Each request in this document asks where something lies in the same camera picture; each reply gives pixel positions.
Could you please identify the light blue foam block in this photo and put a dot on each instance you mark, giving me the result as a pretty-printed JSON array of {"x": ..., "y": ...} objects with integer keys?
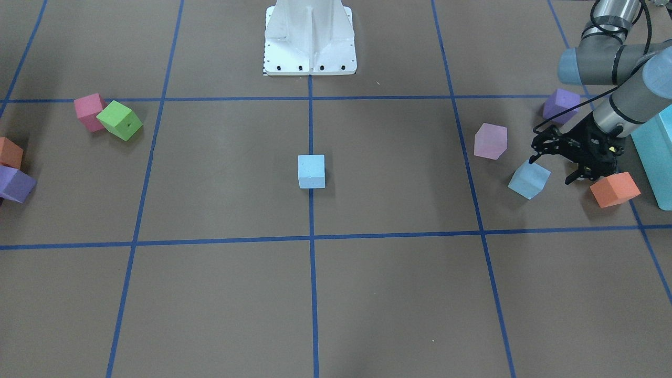
[
  {"x": 529, "y": 180},
  {"x": 311, "y": 171}
]

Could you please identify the orange foam block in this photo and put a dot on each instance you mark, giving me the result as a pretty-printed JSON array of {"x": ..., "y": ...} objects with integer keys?
[
  {"x": 614, "y": 189},
  {"x": 11, "y": 154}
]

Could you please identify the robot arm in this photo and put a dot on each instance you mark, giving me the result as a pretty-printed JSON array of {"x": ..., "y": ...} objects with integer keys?
[{"x": 640, "y": 80}]

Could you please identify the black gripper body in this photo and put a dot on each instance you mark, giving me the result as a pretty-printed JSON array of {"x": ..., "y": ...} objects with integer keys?
[{"x": 579, "y": 140}]

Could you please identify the purple foam block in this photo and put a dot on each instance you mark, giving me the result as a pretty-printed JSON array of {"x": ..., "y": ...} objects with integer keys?
[
  {"x": 558, "y": 102},
  {"x": 15, "y": 185}
]

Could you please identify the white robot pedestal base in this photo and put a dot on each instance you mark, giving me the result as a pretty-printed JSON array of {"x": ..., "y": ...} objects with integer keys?
[{"x": 309, "y": 38}]

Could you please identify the light pink foam block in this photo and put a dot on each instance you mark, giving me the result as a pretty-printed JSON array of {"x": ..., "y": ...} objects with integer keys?
[{"x": 490, "y": 141}]

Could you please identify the cyan plastic bin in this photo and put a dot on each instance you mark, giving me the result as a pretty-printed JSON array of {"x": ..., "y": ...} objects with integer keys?
[{"x": 652, "y": 141}]

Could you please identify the pink foam block by green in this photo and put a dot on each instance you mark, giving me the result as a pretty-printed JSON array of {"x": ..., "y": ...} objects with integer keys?
[{"x": 87, "y": 109}]

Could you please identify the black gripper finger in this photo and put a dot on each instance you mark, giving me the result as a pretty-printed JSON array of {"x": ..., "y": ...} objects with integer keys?
[
  {"x": 549, "y": 142},
  {"x": 581, "y": 173}
]

